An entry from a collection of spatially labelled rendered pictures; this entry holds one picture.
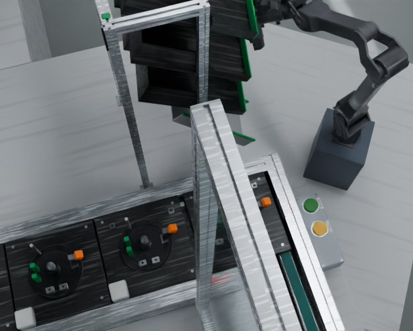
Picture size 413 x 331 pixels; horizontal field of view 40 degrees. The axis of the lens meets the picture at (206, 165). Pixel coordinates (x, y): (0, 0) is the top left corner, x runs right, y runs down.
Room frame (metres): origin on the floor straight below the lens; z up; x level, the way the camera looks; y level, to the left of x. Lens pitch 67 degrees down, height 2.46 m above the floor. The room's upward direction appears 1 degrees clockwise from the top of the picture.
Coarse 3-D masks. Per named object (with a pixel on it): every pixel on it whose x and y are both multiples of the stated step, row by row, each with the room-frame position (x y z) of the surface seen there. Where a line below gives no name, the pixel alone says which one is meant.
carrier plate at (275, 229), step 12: (252, 180) 0.60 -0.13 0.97; (264, 180) 0.60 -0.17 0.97; (192, 192) 0.56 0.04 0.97; (264, 192) 0.56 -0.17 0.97; (192, 204) 0.52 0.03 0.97; (192, 216) 0.49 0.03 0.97; (264, 216) 0.49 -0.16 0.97; (276, 216) 0.50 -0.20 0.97; (192, 228) 0.46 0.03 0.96; (276, 228) 0.46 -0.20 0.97; (276, 240) 0.43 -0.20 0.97; (288, 240) 0.43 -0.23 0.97; (276, 252) 0.39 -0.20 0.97
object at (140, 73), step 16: (144, 80) 0.69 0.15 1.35; (160, 80) 0.73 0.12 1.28; (176, 80) 0.74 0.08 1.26; (192, 80) 0.76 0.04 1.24; (208, 80) 0.77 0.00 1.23; (224, 80) 0.78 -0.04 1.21; (144, 96) 0.66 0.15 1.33; (160, 96) 0.66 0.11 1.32; (176, 96) 0.67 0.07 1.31; (192, 96) 0.67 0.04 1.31; (208, 96) 0.72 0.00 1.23; (224, 96) 0.73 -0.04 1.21; (240, 96) 0.74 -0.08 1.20; (240, 112) 0.69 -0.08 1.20
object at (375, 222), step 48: (288, 48) 1.13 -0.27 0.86; (336, 48) 1.14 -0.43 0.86; (288, 96) 0.94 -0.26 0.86; (336, 96) 0.95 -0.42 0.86; (384, 96) 0.95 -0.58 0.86; (384, 144) 0.78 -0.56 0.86; (336, 192) 0.61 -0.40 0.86; (384, 192) 0.62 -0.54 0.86; (384, 240) 0.47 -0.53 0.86; (384, 288) 0.33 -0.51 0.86
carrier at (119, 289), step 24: (120, 216) 0.48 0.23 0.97; (144, 216) 0.49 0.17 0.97; (168, 216) 0.49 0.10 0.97; (120, 240) 0.41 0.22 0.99; (144, 240) 0.40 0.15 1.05; (168, 240) 0.41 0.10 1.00; (120, 264) 0.35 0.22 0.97; (144, 264) 0.34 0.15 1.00; (168, 264) 0.35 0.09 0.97; (192, 264) 0.35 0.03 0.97; (120, 288) 0.28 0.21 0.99; (144, 288) 0.29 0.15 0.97
